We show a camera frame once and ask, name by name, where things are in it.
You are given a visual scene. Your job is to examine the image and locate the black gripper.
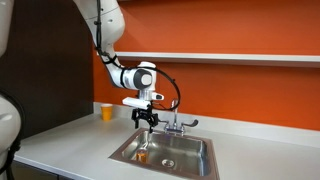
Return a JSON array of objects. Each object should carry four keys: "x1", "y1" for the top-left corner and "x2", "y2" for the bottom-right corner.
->
[{"x1": 131, "y1": 104, "x2": 160, "y2": 134}]

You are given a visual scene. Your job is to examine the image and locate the orange soda can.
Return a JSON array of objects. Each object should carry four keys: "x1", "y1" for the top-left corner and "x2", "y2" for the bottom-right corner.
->
[{"x1": 136, "y1": 148, "x2": 149, "y2": 164}]

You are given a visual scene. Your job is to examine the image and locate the round sink drain strainer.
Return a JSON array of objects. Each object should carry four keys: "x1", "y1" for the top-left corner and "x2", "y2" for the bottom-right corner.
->
[{"x1": 161, "y1": 158, "x2": 175, "y2": 168}]

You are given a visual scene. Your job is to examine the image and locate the stainless steel sink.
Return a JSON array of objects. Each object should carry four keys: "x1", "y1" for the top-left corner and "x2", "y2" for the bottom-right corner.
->
[{"x1": 108, "y1": 127, "x2": 221, "y2": 180}]

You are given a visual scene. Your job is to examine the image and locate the white counter backsplash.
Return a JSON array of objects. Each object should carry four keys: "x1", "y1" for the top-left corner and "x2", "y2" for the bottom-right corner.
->
[{"x1": 92, "y1": 101, "x2": 320, "y2": 149}]

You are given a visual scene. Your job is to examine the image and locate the dark under-counter cabinet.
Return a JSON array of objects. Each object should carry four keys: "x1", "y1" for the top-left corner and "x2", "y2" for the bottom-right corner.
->
[{"x1": 9, "y1": 161, "x2": 73, "y2": 180}]

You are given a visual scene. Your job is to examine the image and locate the chrome faucet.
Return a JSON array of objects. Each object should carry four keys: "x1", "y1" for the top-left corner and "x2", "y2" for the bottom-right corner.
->
[{"x1": 156, "y1": 98, "x2": 200, "y2": 136}]

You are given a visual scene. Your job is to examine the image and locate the orange paper cup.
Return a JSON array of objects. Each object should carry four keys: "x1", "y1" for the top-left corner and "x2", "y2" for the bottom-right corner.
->
[{"x1": 100, "y1": 103, "x2": 114, "y2": 122}]

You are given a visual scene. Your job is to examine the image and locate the dark wood cabinet panel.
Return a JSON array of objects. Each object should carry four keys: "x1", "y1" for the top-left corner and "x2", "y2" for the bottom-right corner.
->
[{"x1": 0, "y1": 0, "x2": 95, "y2": 138}]

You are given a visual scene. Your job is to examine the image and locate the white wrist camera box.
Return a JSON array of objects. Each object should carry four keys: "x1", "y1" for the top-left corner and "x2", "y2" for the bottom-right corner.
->
[{"x1": 121, "y1": 96, "x2": 152, "y2": 110}]

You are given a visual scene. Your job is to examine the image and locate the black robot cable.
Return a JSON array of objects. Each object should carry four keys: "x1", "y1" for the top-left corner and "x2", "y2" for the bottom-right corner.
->
[{"x1": 94, "y1": 0, "x2": 182, "y2": 112}]

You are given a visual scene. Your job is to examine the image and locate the long white wall shelf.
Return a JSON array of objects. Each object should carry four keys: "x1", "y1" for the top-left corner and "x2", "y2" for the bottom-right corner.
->
[{"x1": 96, "y1": 50, "x2": 320, "y2": 69}]

